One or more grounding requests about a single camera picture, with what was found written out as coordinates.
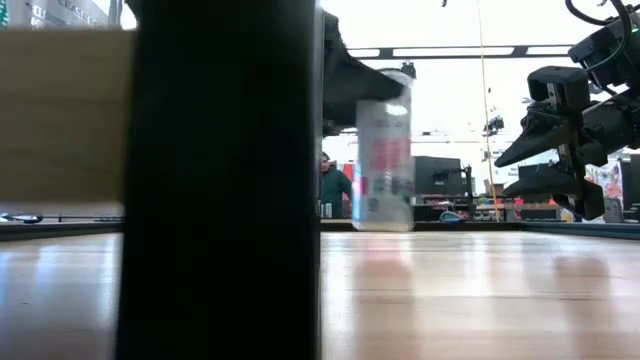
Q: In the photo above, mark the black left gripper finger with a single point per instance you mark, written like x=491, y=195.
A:
x=345, y=80
x=337, y=117

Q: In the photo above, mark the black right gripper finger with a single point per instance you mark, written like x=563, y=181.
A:
x=540, y=140
x=545, y=185

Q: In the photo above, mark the wooden shelf board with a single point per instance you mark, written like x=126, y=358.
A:
x=60, y=115

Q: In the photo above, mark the person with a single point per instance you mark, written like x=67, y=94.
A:
x=335, y=187

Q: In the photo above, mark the black computer monitor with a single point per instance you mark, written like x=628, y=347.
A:
x=440, y=175

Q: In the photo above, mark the black desk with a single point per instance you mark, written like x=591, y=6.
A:
x=435, y=207

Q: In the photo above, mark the black ceiling-hung camera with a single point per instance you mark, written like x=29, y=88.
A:
x=409, y=70
x=494, y=125

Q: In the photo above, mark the black ceiling light rail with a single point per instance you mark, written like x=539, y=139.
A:
x=385, y=52

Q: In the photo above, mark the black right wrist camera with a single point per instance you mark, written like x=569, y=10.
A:
x=557, y=87

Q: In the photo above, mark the black aluminium table frame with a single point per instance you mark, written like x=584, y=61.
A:
x=475, y=226

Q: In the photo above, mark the black shelf post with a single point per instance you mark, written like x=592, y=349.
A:
x=220, y=180

